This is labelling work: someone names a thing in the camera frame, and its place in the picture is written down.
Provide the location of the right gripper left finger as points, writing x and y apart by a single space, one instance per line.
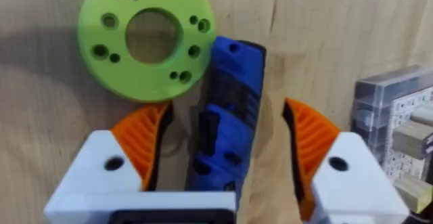
125 159

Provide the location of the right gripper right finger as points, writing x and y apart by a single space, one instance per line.
341 180

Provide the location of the blue electric screwdriver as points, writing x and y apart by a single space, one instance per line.
227 122

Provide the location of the clear plastic box of parts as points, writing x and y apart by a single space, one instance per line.
395 122

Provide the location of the green disc with holes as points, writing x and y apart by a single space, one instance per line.
111 48

